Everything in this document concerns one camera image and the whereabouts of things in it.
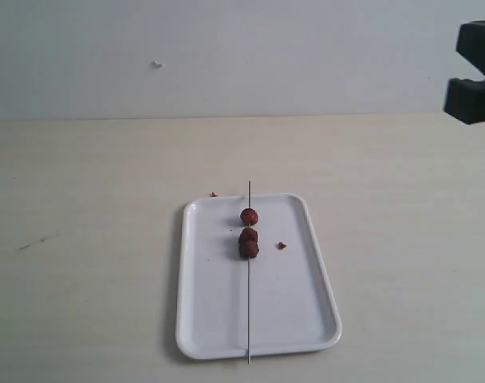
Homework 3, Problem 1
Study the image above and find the thin metal skewer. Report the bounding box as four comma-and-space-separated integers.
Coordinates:
246, 180, 251, 365

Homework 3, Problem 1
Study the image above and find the dark red fruit ball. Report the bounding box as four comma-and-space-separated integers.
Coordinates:
239, 241, 259, 259
239, 227, 258, 243
240, 207, 258, 226

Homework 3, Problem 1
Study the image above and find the white rectangular plastic tray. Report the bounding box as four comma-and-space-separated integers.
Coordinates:
175, 193, 341, 360

